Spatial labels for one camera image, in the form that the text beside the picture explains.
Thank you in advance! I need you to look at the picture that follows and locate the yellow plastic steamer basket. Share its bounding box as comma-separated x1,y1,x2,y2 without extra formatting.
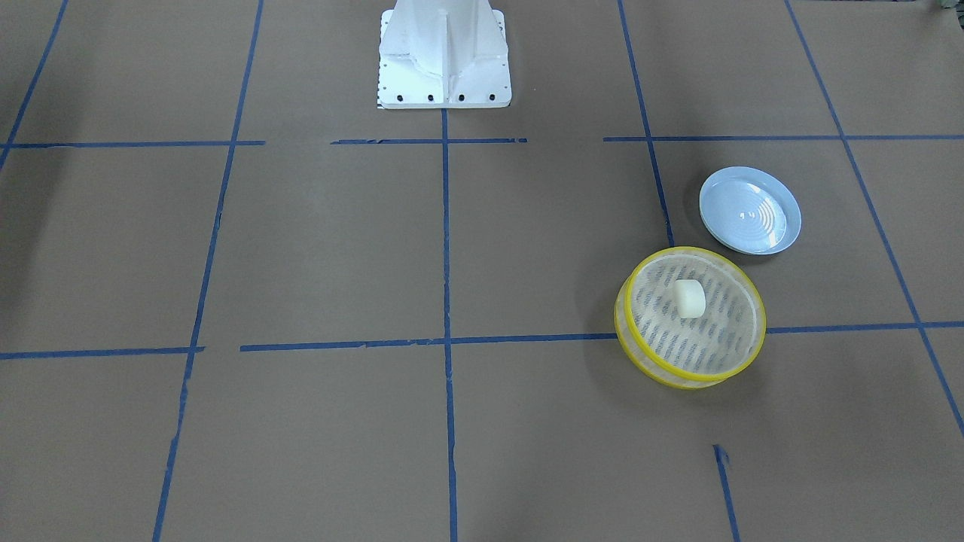
613,246,767,390

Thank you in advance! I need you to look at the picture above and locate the white pedestal base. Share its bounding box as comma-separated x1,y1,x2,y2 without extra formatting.
377,1,513,110

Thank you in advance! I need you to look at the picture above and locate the light blue plate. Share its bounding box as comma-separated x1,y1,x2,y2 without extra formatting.
698,167,803,256

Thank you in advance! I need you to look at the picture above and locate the white steamed bun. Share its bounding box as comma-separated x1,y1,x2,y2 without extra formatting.
672,280,706,319

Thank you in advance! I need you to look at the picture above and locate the brown paper table cover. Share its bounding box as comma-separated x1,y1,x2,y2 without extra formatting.
2,1,962,541

